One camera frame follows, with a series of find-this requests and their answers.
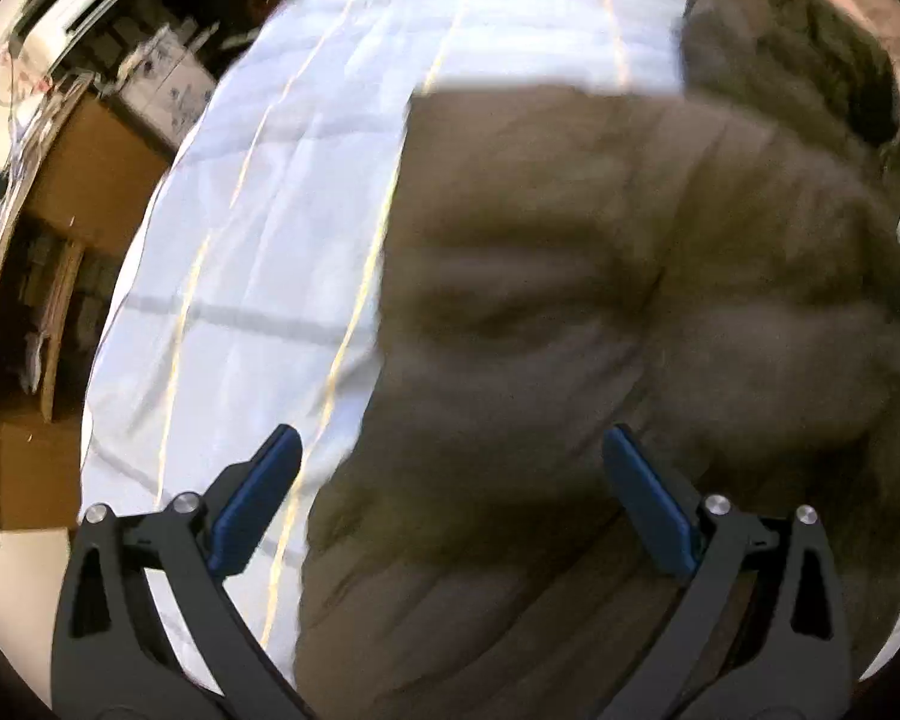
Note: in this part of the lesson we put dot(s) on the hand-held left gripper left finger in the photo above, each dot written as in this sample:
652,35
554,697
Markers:
259,491

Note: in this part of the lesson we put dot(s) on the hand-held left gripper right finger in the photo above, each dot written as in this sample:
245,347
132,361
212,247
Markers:
649,499

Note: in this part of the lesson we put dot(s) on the brown puffer jacket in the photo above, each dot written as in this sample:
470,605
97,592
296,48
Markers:
585,360

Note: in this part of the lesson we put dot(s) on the large cardboard box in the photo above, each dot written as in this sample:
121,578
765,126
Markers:
34,465

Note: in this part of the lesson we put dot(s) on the white striped bed sheet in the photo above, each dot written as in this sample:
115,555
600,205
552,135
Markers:
285,240

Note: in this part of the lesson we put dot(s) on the brown cardboard box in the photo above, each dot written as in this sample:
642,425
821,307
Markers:
90,172

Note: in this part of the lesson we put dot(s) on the white printed storage box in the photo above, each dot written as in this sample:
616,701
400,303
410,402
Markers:
169,82

